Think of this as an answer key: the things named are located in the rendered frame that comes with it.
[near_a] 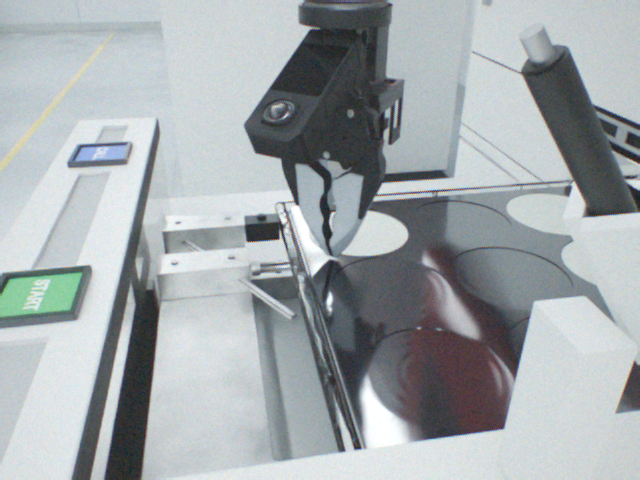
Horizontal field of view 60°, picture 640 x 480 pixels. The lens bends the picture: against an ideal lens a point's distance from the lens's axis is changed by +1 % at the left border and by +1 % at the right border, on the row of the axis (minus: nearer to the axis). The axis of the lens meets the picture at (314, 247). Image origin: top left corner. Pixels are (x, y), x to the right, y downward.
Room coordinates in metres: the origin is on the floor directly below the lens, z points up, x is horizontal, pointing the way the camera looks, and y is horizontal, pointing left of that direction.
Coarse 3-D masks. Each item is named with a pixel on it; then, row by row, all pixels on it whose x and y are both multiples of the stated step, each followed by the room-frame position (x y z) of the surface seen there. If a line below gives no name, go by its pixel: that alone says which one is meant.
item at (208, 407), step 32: (160, 320) 0.37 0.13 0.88; (192, 320) 0.37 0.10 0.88; (224, 320) 0.37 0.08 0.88; (160, 352) 0.33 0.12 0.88; (192, 352) 0.33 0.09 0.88; (224, 352) 0.33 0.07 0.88; (256, 352) 0.33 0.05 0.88; (160, 384) 0.30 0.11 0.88; (192, 384) 0.30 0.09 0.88; (224, 384) 0.30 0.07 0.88; (256, 384) 0.30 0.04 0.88; (160, 416) 0.27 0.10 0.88; (192, 416) 0.27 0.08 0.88; (224, 416) 0.27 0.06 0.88; (256, 416) 0.27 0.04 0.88; (160, 448) 0.24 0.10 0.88; (192, 448) 0.24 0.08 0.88; (224, 448) 0.24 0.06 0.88; (256, 448) 0.24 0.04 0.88
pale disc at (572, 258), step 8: (568, 248) 0.46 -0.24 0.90; (576, 248) 0.46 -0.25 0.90; (568, 256) 0.45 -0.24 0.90; (576, 256) 0.45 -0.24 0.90; (568, 264) 0.43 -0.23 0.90; (576, 264) 0.43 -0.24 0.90; (584, 264) 0.43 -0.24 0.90; (576, 272) 0.42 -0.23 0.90; (584, 272) 0.42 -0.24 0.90; (592, 280) 0.41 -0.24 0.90
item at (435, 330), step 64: (512, 192) 0.59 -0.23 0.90; (320, 256) 0.45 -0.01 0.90; (384, 256) 0.45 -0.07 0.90; (448, 256) 0.45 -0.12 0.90; (512, 256) 0.45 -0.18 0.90; (384, 320) 0.35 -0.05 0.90; (448, 320) 0.35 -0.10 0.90; (512, 320) 0.35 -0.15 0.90; (384, 384) 0.28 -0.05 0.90; (448, 384) 0.28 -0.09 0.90; (512, 384) 0.28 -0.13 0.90
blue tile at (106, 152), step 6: (84, 150) 0.56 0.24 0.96; (90, 150) 0.56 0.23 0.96; (96, 150) 0.56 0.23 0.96; (102, 150) 0.56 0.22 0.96; (108, 150) 0.56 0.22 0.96; (114, 150) 0.56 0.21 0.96; (120, 150) 0.56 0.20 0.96; (78, 156) 0.54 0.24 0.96; (84, 156) 0.54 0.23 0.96; (90, 156) 0.54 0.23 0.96; (96, 156) 0.54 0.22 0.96; (102, 156) 0.54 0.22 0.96; (108, 156) 0.54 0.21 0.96; (114, 156) 0.54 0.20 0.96; (120, 156) 0.54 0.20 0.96
